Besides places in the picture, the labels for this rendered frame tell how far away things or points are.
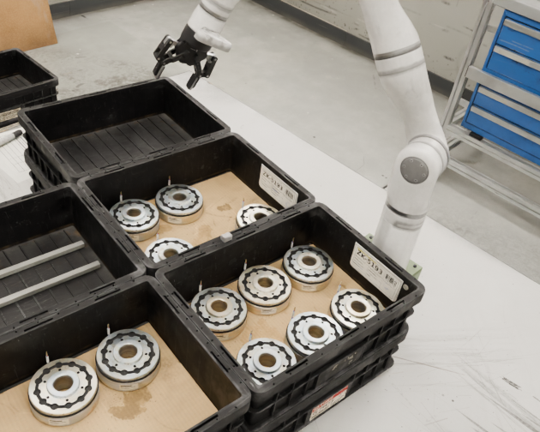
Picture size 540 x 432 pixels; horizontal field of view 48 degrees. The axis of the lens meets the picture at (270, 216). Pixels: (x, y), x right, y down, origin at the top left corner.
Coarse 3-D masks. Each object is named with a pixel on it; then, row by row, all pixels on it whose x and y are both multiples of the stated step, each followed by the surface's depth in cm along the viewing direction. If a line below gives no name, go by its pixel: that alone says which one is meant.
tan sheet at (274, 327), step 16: (336, 272) 124; (336, 288) 121; (352, 288) 121; (288, 304) 116; (304, 304) 116; (320, 304) 117; (256, 320) 112; (272, 320) 112; (288, 320) 113; (240, 336) 108; (256, 336) 109; (272, 336) 109
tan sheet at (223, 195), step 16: (224, 176) 145; (208, 192) 139; (224, 192) 140; (240, 192) 141; (208, 208) 135; (224, 208) 135; (240, 208) 136; (160, 224) 129; (192, 224) 130; (208, 224) 131; (224, 224) 131; (144, 240) 124; (192, 240) 126; (208, 240) 127
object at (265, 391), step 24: (288, 216) 121; (336, 216) 122; (240, 240) 113; (360, 240) 118; (168, 288) 102; (192, 312) 98; (384, 312) 104; (360, 336) 100; (312, 360) 94; (264, 384) 90; (288, 384) 92
